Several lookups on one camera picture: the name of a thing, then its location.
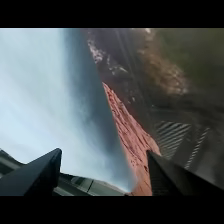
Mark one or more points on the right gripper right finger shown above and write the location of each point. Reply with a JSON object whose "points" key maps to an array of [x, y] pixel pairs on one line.
{"points": [[170, 180]]}

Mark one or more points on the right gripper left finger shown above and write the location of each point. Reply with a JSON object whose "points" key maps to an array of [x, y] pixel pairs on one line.
{"points": [[36, 178]]}

